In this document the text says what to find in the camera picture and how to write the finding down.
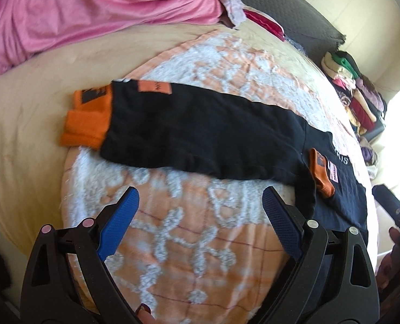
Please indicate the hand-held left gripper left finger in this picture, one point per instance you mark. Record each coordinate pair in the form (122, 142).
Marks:
(120, 221)

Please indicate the pink duvet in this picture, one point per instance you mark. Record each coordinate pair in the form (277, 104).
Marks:
(85, 6)

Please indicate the red pillow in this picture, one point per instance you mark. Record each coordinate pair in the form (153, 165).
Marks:
(264, 22)

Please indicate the light purple garment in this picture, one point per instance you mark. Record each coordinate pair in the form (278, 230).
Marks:
(232, 3)

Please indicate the stack of folded clothes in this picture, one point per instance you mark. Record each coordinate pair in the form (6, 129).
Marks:
(355, 101)

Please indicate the beige bed sheet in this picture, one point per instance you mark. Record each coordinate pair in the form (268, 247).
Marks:
(24, 125)

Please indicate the white bag of clothes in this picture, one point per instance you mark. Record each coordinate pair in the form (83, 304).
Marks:
(368, 155)

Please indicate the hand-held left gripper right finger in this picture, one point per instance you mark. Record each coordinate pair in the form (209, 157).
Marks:
(282, 221)

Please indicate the black sweater with orange cuffs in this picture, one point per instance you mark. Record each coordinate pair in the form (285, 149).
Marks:
(203, 131)

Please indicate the person's left hand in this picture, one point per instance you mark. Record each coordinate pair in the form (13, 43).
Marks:
(147, 315)

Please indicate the person's right hand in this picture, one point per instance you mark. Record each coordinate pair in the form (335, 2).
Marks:
(394, 236)

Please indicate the grey padded headboard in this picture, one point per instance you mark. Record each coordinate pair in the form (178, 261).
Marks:
(287, 0)

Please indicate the orange and white fleece blanket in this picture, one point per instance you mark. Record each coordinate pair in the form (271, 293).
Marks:
(186, 229)

